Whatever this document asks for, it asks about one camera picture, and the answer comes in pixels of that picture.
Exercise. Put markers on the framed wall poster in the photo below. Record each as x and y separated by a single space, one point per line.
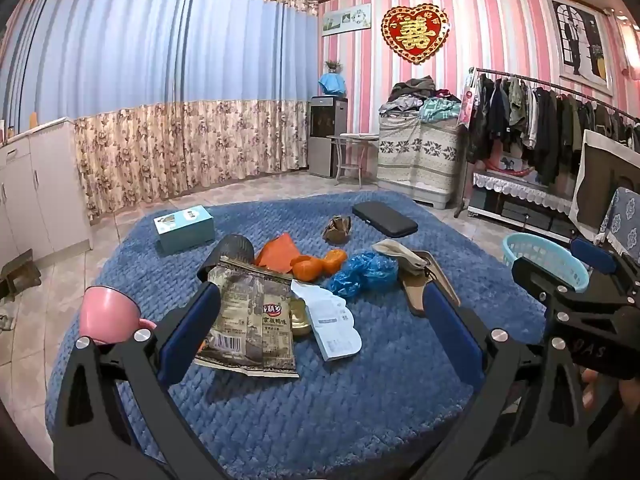
580 40

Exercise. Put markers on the landscape wall picture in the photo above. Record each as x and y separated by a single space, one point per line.
345 20

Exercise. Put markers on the orange peel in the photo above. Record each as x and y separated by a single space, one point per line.
305 269
334 260

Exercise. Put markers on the blue cloth cover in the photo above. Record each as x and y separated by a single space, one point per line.
332 85

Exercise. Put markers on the light blue plastic basket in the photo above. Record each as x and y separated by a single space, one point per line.
530 247

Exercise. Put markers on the black oblong case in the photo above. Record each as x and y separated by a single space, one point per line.
385 219

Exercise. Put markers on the red printed bag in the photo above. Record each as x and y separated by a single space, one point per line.
512 165

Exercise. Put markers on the row of hanging clothes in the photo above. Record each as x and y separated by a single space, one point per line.
550 125

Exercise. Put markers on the blue and floral curtain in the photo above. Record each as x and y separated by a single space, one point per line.
150 85

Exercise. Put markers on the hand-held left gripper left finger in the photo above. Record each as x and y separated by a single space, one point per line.
187 332

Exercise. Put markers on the brown snack packet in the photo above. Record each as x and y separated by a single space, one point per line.
250 320

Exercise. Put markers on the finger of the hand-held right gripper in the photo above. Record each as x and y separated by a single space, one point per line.
592 255
545 282

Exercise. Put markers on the small yellowish round cup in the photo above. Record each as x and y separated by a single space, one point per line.
300 321

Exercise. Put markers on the white cabinet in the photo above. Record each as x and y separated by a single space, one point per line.
45 185

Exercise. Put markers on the blue plastic bag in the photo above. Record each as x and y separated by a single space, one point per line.
360 272

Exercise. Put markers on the blue fluffy rug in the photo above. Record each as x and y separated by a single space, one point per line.
350 410

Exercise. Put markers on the small round table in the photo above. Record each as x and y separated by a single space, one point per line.
357 136

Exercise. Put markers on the blue patterned cloth furniture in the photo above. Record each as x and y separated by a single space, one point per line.
620 220

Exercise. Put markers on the pink printed hanging bag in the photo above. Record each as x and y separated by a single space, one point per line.
466 100

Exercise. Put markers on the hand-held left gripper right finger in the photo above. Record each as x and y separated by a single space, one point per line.
452 332

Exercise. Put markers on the person's right hand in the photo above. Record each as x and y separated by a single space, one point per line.
590 385

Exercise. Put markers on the small potted plant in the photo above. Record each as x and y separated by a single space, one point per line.
333 66

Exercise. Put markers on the orange cloth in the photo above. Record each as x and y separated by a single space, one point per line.
277 255

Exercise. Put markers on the patterned cloth covered cabinet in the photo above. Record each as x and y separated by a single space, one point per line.
415 160

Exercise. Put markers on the low dark cabinet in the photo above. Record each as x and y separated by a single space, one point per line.
520 217

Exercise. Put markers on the grey water dispenser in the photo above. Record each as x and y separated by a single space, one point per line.
325 135

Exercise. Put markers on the pile of clothes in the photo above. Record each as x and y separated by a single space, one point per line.
415 95

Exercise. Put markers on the metal clothes rack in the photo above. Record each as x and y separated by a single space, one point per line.
530 79

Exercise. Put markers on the cloth covered board on stand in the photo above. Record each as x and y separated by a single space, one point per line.
605 180

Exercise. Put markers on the teal tissue box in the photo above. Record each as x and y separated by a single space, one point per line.
182 232

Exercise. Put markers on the brown paper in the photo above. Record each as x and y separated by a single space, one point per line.
337 230

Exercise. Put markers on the red gold heart decoration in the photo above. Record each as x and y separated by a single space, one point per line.
415 35

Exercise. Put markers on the white torn paper packet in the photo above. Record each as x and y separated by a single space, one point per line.
330 325

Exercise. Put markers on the white lace cloth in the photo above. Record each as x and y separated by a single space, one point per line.
520 187

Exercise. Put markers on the pink cup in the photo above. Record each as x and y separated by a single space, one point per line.
105 310

